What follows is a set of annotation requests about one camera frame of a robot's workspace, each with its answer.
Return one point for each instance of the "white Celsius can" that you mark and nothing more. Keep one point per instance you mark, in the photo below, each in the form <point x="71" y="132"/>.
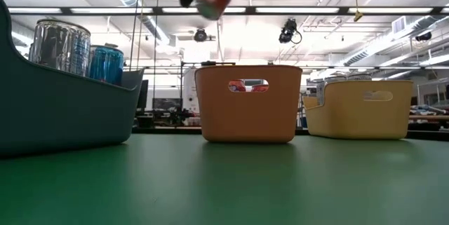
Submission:
<point x="321" y="92"/>

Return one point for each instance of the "orange plastic bin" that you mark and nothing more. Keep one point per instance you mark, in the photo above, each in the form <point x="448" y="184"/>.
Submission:
<point x="245" y="120"/>

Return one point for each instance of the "green soda can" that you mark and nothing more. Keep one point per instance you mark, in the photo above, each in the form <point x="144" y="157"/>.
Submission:
<point x="59" y="46"/>

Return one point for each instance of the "yellow plastic bin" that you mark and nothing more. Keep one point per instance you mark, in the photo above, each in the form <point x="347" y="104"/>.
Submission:
<point x="358" y="120"/>

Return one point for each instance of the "blue-grey plastic bin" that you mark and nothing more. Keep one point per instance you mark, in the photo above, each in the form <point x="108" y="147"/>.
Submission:
<point x="70" y="113"/>

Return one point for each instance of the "white machine cabinet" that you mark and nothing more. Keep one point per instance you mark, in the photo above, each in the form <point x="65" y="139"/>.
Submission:
<point x="191" y="92"/>

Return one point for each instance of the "black flat screen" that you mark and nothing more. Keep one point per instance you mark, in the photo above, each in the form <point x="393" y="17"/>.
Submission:
<point x="142" y="95"/>

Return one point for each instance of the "black ceiling speaker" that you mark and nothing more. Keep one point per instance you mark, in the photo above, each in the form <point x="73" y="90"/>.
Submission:
<point x="423" y="36"/>

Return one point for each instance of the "green table mat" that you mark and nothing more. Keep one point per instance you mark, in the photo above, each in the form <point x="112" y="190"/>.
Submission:
<point x="224" y="183"/>

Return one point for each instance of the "black overhead frame bar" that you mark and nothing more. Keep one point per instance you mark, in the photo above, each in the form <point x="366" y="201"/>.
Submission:
<point x="203" y="10"/>

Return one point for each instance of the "black hanging camera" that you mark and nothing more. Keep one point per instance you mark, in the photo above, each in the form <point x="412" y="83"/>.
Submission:
<point x="289" y="30"/>

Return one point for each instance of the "white ventilation duct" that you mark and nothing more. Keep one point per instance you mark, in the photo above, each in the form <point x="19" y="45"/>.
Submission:
<point x="386" y="44"/>
<point x="151" y="28"/>

